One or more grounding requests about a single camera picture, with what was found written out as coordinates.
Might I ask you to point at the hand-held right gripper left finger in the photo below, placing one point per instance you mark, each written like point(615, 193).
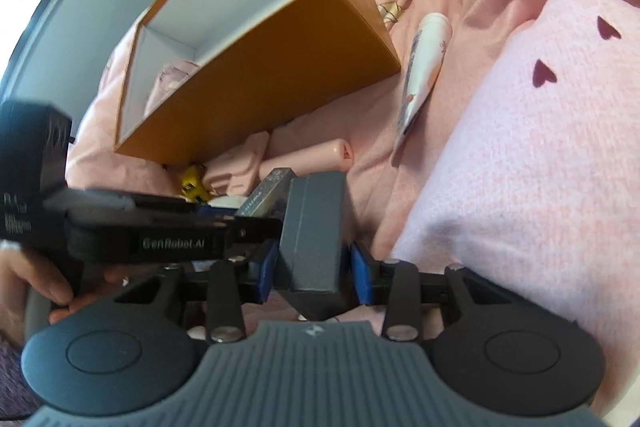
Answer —
point(263, 274)

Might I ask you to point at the pink fabric pouch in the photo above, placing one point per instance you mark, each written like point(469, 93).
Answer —
point(170, 84)

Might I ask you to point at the grey small box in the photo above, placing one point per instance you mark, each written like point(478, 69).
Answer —
point(312, 232)

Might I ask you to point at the dark printed small box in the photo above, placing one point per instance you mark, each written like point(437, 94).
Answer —
point(267, 194)

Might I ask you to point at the yellow small toy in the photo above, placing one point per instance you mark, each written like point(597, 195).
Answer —
point(192, 187)

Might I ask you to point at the pink cylindrical device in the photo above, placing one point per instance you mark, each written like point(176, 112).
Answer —
point(310, 154)

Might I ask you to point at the pink ribbed case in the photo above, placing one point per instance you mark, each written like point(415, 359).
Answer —
point(235, 167)

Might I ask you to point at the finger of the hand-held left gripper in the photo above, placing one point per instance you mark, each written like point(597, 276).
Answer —
point(252, 229)
point(165, 203)

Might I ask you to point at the white printed tube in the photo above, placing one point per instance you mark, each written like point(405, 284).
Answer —
point(425, 67)

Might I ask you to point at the person's left hand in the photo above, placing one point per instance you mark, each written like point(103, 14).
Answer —
point(42, 282)

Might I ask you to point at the orange cardboard box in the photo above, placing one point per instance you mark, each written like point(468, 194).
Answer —
point(260, 72)

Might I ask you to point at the purple knit clothing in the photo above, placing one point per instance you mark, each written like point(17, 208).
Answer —
point(12, 377)

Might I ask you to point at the pink heart-pattern pillow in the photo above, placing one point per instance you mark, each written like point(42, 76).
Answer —
point(525, 167)

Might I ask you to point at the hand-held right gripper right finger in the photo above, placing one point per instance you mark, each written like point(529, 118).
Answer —
point(361, 274)

